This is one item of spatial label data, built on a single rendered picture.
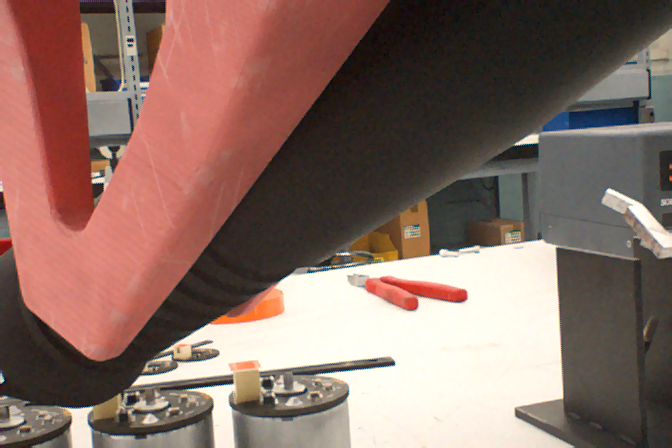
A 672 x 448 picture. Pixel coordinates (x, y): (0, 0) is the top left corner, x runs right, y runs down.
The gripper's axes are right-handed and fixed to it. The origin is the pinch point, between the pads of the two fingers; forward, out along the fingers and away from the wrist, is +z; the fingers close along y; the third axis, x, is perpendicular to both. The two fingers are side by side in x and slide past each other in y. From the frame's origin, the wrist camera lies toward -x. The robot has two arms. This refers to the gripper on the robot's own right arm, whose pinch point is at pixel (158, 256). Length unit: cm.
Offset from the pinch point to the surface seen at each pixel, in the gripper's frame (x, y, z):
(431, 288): -15, -44, 19
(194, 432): -1.8, -4.7, 5.9
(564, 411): 0.1, -24.5, 11.2
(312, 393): -0.7, -6.6, 4.8
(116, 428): -2.8, -3.5, 6.0
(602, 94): -94, -303, 48
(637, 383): 2.3, -22.0, 7.6
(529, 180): -122, -351, 99
